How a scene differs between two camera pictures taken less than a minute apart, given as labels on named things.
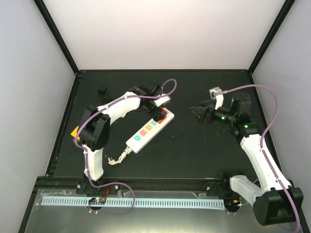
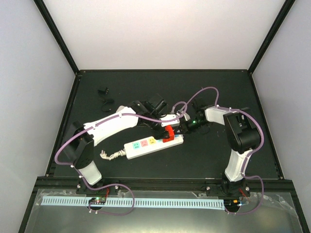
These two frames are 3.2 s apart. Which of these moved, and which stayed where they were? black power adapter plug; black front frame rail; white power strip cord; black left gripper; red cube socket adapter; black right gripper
Moved: black right gripper; white power strip cord; black left gripper; red cube socket adapter
Stayed: black power adapter plug; black front frame rail
